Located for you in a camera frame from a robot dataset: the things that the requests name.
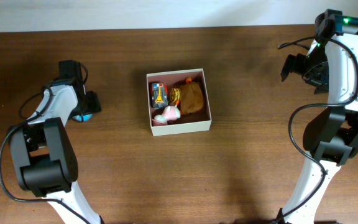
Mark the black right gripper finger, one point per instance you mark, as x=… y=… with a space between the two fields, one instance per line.
x=293 y=64
x=318 y=76

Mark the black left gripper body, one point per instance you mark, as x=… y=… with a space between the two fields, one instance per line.
x=91 y=103

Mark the brown plush toy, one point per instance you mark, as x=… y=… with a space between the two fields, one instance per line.
x=191 y=98

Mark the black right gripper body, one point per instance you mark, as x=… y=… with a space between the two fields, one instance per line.
x=291 y=66

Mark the yellow round plastic toy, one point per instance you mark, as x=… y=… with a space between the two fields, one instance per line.
x=175 y=96

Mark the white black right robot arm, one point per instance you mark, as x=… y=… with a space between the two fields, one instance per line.
x=331 y=138

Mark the white cardboard box pink inside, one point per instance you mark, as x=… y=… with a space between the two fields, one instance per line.
x=200 y=121

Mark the white pink duck toy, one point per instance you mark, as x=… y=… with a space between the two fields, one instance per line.
x=170 y=113

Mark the grey red toy truck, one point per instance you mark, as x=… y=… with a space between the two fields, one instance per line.
x=159 y=95

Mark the blue toy ball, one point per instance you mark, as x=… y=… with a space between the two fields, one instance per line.
x=82 y=118

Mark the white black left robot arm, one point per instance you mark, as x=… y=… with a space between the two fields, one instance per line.
x=43 y=157

